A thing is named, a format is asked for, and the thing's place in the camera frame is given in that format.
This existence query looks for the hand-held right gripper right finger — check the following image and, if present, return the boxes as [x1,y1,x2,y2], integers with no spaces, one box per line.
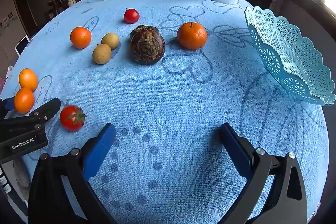
[219,123,307,224]

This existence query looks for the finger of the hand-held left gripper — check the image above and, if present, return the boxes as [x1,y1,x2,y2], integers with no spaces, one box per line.
[0,97,15,118]
[0,98,62,147]

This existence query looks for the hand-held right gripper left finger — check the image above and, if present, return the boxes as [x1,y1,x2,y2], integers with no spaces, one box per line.
[28,123,117,224]

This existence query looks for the small oval orange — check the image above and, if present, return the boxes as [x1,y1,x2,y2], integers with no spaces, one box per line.
[18,68,38,92]
[14,87,35,114]

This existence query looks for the red pomegranate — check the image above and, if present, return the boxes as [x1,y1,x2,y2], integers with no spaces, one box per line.
[59,105,87,131]

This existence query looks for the yellow-brown longan fruit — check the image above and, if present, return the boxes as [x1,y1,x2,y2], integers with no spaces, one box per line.
[92,43,112,65]
[101,33,120,50]

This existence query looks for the round orange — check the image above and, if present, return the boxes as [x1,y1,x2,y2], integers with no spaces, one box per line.
[70,26,92,49]

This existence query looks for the light blue lattice fruit basket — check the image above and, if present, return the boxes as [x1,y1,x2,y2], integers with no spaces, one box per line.
[245,6,336,107]

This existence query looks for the dark purple passion fruit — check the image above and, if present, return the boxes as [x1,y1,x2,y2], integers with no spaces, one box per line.
[135,25,159,33]
[129,29,166,65]

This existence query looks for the large mandarin orange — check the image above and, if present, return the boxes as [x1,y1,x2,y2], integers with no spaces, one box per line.
[177,22,207,50]

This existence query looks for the small red tomato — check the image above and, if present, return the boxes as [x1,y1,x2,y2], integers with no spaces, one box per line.
[123,8,139,24]

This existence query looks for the white tablet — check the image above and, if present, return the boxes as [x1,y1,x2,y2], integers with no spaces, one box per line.
[14,35,30,56]

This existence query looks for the blue printed towel tablecloth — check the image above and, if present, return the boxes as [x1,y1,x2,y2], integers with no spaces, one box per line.
[0,0,330,224]

